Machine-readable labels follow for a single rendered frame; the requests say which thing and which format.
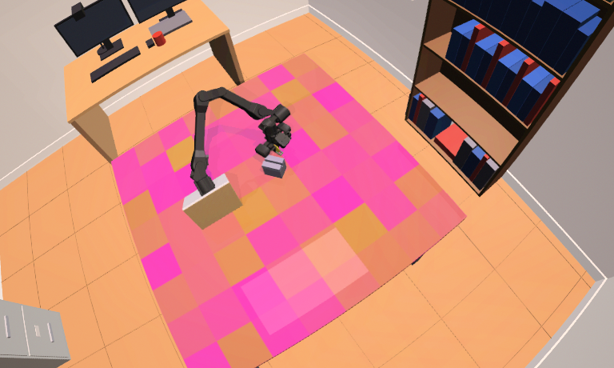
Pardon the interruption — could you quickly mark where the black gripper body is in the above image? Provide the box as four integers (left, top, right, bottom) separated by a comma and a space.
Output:
255, 122, 291, 158

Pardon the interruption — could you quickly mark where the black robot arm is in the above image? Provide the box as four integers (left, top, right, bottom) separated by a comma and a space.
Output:
189, 86, 291, 196

